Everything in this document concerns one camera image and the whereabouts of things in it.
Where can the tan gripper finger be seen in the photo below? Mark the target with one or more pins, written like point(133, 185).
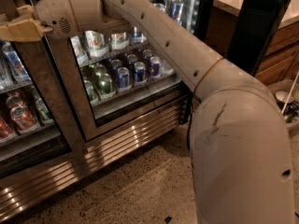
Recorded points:
point(27, 30)
point(26, 11)

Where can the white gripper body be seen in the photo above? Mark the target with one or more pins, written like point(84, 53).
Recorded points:
point(55, 16)

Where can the glass fridge door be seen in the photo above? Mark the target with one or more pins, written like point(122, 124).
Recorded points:
point(80, 72)
point(49, 151)

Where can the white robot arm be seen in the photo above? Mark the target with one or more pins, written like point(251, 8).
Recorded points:
point(240, 146)

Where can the stainless steel display fridge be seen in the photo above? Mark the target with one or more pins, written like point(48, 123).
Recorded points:
point(96, 152)

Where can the white green can front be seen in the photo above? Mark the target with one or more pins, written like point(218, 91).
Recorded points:
point(97, 45)

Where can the white green can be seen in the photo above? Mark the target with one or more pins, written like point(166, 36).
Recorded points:
point(119, 41)
point(97, 45)

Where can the white green can right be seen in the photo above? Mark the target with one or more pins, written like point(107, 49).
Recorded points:
point(119, 41)

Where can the red soda can rear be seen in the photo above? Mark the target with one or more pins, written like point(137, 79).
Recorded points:
point(13, 101)

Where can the red soda can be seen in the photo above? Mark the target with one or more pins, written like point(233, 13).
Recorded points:
point(23, 119)
point(13, 101)

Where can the tall silver blue can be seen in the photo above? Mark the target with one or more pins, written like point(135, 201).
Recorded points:
point(137, 36)

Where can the green can bottom shelf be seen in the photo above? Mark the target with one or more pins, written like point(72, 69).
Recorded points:
point(105, 86)

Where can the red soda can front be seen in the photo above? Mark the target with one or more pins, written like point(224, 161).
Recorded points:
point(23, 119)

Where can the green soda can left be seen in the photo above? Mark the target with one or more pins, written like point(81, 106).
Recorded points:
point(43, 112)

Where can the blue can front left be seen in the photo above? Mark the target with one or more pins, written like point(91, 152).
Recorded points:
point(123, 79)

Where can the red can at edge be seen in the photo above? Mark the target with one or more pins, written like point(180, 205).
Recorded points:
point(6, 132)

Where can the blue can front middle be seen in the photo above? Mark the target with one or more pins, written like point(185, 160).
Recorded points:
point(140, 73)

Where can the blue can front right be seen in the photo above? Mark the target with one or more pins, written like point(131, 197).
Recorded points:
point(155, 66)

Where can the tall silver can right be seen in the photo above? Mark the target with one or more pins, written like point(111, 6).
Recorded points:
point(174, 9)

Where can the black tower fan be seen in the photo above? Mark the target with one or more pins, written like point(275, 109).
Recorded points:
point(256, 25)

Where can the wooden counter cabinet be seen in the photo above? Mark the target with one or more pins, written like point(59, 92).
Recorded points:
point(281, 60)

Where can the clear plastic storage bin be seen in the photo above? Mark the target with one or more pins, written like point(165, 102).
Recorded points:
point(286, 94)

